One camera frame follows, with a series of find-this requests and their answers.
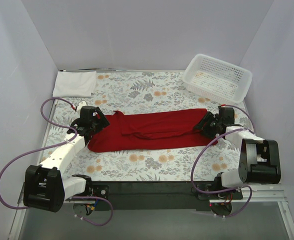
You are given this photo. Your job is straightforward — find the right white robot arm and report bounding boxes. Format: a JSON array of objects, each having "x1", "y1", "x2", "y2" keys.
[{"x1": 193, "y1": 104, "x2": 281, "y2": 199}]

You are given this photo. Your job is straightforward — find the folded white t-shirt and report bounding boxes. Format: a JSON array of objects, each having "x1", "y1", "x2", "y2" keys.
[{"x1": 52, "y1": 71, "x2": 97, "y2": 98}]

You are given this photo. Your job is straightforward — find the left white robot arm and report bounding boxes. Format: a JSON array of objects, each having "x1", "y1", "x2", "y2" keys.
[{"x1": 23, "y1": 102, "x2": 110, "y2": 213}]

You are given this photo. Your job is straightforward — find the red t-shirt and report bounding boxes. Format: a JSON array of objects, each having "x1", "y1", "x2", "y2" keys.
[{"x1": 87, "y1": 108, "x2": 212, "y2": 153}]

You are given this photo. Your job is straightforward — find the white plastic basket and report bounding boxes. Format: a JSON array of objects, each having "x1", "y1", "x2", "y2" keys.
[{"x1": 182, "y1": 54, "x2": 253, "y2": 105}]

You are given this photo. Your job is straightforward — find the floral patterned table mat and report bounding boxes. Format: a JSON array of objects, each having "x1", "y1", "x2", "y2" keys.
[{"x1": 34, "y1": 71, "x2": 267, "y2": 182}]

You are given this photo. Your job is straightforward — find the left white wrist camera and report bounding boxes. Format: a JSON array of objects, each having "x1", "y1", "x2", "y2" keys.
[{"x1": 73, "y1": 100, "x2": 88, "y2": 114}]

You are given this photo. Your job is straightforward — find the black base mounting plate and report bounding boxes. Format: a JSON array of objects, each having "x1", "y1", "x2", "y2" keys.
[{"x1": 64, "y1": 180, "x2": 243, "y2": 212}]

